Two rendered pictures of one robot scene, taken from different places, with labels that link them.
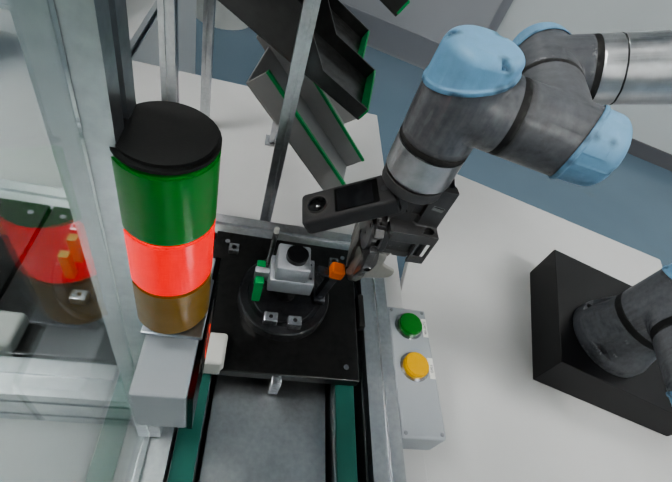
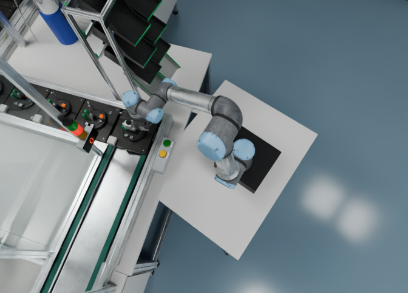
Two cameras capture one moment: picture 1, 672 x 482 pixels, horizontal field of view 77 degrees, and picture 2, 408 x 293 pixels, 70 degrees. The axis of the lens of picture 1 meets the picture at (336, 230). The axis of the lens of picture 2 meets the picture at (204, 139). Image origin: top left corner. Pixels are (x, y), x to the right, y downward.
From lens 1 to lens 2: 1.25 m
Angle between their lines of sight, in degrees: 29
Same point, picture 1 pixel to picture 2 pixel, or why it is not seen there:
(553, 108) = (141, 109)
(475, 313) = not seen: hidden behind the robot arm
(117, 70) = (61, 117)
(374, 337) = (155, 144)
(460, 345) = (194, 151)
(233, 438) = (116, 160)
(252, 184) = not seen: hidden behind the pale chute
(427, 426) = (158, 168)
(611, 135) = (150, 116)
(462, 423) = (182, 172)
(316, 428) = (135, 163)
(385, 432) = (148, 167)
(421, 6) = not seen: outside the picture
